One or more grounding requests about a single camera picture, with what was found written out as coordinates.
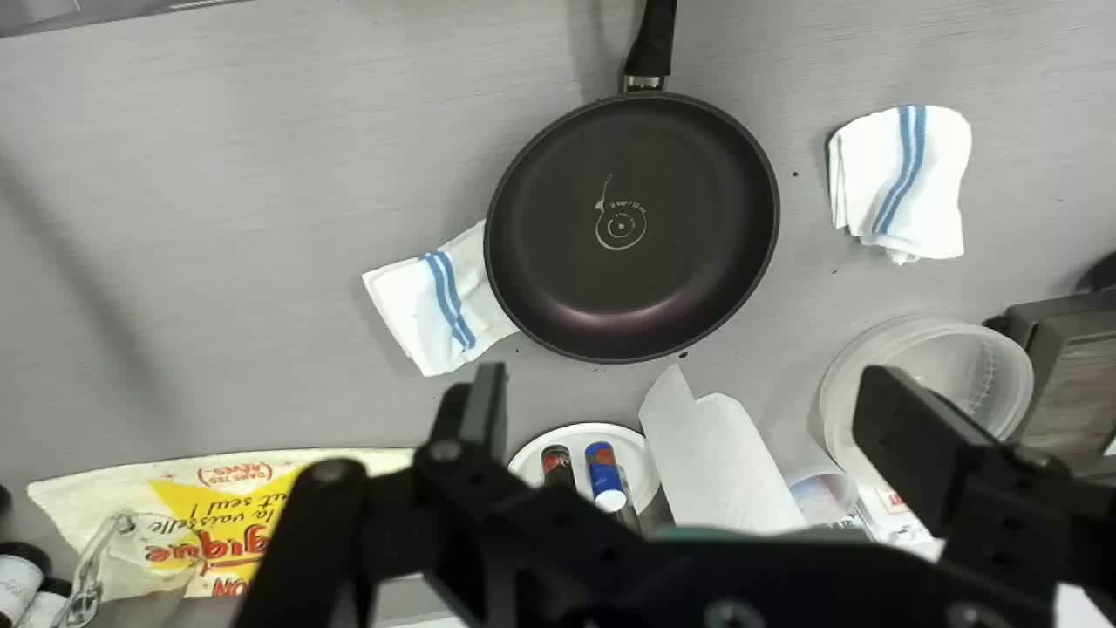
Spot dark grey boxy object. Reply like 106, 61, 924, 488
986, 291, 1116, 469

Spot silver metal chain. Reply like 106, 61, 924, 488
62, 510, 137, 628

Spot spice jar with red label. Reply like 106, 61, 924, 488
536, 442, 577, 493

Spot white paper towel roll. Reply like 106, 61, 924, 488
637, 364, 809, 536

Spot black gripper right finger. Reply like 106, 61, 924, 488
851, 364, 1116, 628

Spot white round tray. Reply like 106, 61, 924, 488
505, 419, 663, 528

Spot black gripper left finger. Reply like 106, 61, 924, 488
232, 361, 655, 628

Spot spice jar with blue label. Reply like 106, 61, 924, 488
583, 438, 636, 516

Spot white box with black print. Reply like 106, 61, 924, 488
858, 481, 947, 567

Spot white towel with blue stripes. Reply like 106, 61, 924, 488
361, 215, 525, 381
828, 102, 978, 268

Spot large clear plastic bowl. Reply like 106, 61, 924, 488
814, 312, 1038, 499

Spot yellow printed plastic bag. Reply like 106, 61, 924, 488
23, 447, 420, 604

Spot black nonstick frying pan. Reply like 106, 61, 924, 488
482, 0, 784, 367

